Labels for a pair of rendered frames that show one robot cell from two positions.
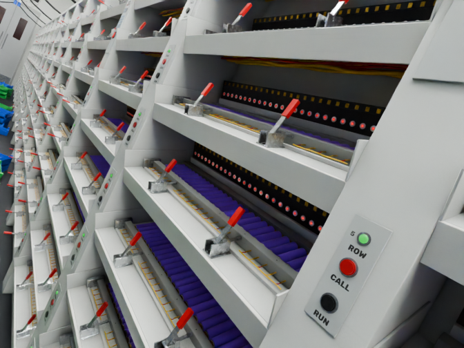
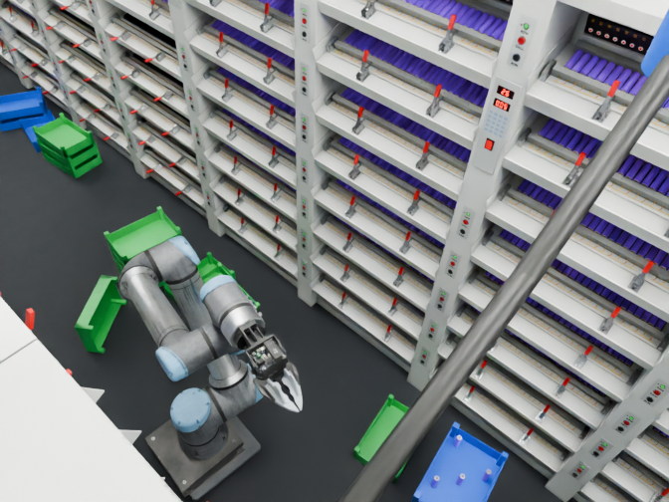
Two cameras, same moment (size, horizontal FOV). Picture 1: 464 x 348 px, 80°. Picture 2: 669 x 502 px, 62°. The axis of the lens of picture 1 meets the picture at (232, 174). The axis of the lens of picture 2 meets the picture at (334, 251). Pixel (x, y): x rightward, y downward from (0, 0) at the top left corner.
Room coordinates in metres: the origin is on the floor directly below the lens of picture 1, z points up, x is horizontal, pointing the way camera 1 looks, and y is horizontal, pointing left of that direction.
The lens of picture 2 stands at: (-0.88, 0.44, 2.28)
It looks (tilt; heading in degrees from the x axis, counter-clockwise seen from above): 48 degrees down; 351
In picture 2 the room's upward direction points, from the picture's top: 4 degrees clockwise
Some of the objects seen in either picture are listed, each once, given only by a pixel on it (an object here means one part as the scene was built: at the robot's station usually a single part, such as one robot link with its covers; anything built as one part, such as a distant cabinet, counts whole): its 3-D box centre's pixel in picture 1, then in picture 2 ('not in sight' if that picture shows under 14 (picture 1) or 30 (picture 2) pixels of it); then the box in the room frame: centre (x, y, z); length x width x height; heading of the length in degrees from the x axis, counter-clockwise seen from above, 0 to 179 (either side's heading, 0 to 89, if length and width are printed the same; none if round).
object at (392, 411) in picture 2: not in sight; (392, 437); (0.05, 0.00, 0.04); 0.30 x 0.20 x 0.08; 140
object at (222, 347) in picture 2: not in sight; (230, 330); (-0.08, 0.57, 1.11); 0.12 x 0.09 x 0.12; 118
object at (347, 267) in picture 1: (349, 267); not in sight; (0.29, -0.15, 1.07); 0.02 x 0.01 x 0.02; 42
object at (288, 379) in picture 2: not in sight; (293, 385); (-0.32, 0.42, 1.24); 0.09 x 0.03 x 0.06; 28
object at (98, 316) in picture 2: not in sight; (103, 314); (0.74, 1.27, 0.10); 0.30 x 0.08 x 0.20; 167
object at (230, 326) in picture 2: not in sight; (245, 327); (-0.16, 0.52, 1.23); 0.10 x 0.05 x 0.09; 118
